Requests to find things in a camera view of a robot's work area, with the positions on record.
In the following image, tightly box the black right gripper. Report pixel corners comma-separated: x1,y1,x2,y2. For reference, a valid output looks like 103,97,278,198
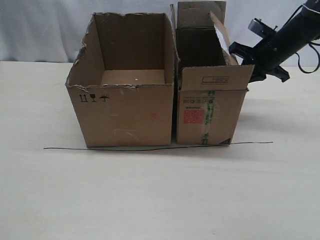
228,32,290,83

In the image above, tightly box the cardboard box with red print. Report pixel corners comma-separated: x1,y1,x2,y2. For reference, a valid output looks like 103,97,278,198
170,1,254,146

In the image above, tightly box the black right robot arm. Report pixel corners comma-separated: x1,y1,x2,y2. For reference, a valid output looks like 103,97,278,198
228,0,320,83

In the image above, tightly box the large torn cardboard box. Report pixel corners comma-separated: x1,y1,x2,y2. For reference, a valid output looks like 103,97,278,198
65,12,175,148

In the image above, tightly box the white curtain backdrop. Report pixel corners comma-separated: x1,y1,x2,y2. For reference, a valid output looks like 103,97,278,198
0,0,320,67

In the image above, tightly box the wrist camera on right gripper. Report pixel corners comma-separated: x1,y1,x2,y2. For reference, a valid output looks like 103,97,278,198
248,18,277,39

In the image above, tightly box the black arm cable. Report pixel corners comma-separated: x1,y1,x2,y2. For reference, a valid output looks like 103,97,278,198
296,39,320,75

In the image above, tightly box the thin black wire line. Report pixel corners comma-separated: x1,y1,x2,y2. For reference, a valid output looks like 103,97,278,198
43,141,274,152

